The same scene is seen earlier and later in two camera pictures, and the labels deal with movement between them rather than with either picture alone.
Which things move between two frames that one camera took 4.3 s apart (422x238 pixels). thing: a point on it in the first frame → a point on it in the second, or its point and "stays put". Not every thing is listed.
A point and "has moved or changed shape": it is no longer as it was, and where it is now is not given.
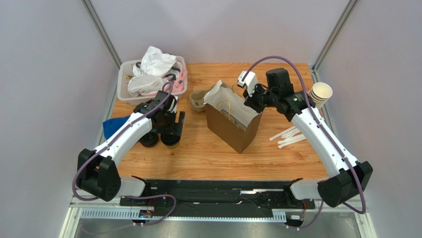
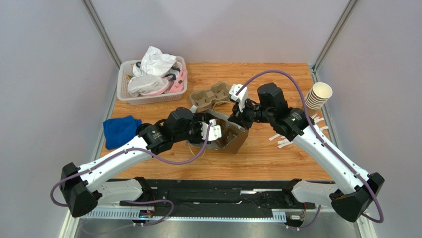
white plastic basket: [125, 70] stays put
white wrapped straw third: [283, 145] stays put
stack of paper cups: [320, 93] stays put
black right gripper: [252, 100] → [239, 115]
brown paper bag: [228, 117] has moved or changed shape
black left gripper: [178, 127] → [197, 118]
